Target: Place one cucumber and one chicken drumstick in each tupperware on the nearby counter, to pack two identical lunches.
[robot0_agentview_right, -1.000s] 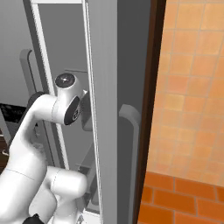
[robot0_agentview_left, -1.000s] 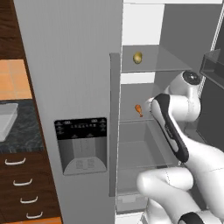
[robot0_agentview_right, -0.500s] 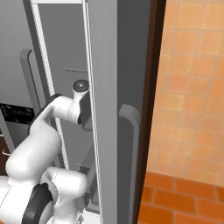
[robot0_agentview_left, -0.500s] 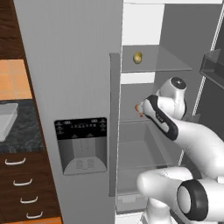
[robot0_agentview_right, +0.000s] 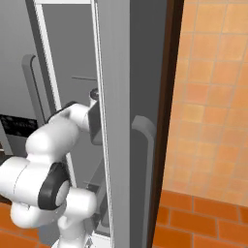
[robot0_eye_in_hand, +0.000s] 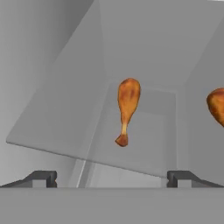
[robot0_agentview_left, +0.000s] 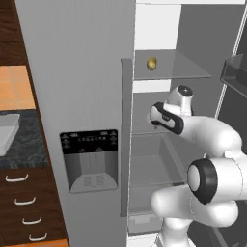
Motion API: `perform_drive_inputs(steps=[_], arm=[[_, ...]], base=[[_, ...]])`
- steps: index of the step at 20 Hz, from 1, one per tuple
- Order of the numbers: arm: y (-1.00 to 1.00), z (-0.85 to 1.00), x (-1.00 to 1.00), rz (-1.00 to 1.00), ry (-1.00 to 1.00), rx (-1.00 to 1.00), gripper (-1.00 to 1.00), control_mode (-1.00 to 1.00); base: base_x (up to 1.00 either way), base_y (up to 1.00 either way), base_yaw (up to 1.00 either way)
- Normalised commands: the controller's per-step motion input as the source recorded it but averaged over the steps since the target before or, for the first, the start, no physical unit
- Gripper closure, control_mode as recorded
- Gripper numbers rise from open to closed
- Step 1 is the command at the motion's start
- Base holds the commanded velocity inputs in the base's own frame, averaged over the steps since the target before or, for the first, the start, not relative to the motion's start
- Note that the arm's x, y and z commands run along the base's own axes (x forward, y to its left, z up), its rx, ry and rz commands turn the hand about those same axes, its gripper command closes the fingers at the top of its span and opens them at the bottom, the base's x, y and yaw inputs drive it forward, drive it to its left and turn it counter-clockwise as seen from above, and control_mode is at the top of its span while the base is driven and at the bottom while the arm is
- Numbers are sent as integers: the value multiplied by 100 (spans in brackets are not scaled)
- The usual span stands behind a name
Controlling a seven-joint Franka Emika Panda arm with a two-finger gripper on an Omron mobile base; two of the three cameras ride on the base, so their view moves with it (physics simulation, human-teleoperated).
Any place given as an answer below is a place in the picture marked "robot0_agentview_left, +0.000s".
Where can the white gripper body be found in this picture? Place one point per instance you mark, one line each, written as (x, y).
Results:
(151, 117)

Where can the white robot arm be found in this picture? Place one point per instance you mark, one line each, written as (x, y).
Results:
(215, 138)

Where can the clear fridge crisper drawer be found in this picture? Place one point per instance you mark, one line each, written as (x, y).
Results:
(154, 160)

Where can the yellow-green round fruit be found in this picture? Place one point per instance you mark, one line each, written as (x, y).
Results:
(151, 63)

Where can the glass fridge shelf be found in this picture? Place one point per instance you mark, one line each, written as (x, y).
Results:
(180, 66)

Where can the open grey fridge door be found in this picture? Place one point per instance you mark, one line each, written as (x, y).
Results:
(230, 109)

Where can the grey fridge door with dispenser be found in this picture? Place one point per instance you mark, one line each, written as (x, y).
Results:
(80, 80)

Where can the dark fridge door bin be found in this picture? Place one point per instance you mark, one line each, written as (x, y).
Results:
(234, 72)

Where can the grey fridge bottom drawer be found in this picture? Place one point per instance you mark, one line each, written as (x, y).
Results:
(141, 214)

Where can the grey fridge interior cabinet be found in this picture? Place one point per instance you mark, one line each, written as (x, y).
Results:
(199, 32)

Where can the dark wood drawer front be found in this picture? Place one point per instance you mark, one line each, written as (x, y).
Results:
(41, 201)
(48, 220)
(35, 180)
(54, 235)

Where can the dark wood wall cupboard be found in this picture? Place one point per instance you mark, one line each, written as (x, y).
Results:
(11, 32)

